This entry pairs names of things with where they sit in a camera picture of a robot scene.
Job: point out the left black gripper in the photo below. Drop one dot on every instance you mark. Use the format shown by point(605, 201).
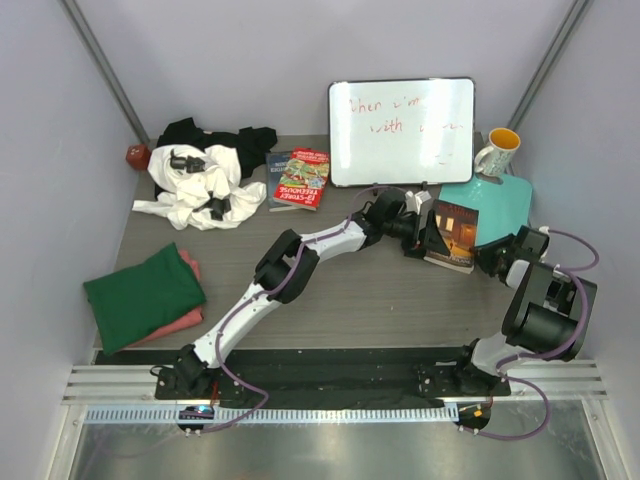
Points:
point(431, 237)

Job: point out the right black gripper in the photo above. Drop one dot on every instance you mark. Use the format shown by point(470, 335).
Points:
point(482, 254)

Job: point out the brown Edward Tulane book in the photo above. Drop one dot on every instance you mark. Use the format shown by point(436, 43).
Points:
point(458, 228)

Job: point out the red Treehouse book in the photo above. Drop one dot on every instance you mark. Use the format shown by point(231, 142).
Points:
point(304, 178)

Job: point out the blue Nineteen Eighty-Four book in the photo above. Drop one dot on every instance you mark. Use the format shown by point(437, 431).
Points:
point(275, 163)

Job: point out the white t-shirt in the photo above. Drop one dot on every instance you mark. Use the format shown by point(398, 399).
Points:
point(200, 188)

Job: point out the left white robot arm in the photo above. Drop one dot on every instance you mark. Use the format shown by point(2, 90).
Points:
point(284, 271)

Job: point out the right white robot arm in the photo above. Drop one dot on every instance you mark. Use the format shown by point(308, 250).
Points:
point(547, 318)

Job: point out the teal cutting board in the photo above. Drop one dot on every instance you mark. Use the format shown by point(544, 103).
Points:
point(503, 204)

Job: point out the white mug yellow inside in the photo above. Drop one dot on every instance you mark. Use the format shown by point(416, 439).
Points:
point(494, 158)

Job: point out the white whiteboard with writing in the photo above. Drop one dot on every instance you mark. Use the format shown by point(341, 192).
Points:
point(401, 132)

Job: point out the black t-shirt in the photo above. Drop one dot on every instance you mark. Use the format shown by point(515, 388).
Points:
point(251, 145)

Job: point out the folded pink t-shirt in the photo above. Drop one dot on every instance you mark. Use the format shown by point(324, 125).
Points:
point(190, 319)

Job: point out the red cube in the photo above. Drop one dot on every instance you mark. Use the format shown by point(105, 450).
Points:
point(138, 157)

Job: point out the folded green t-shirt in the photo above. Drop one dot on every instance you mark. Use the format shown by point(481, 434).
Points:
point(133, 302)

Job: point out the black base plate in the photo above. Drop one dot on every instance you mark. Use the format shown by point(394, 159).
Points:
point(329, 379)

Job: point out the right aluminium frame post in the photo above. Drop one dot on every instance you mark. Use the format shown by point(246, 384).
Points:
point(568, 27)

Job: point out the aluminium frame post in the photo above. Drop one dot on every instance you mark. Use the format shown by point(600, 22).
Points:
point(91, 43)
point(568, 27)

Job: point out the slotted cable duct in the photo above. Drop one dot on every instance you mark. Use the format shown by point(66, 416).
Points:
point(200, 414)

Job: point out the left aluminium frame post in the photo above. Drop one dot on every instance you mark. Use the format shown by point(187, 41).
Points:
point(91, 43)

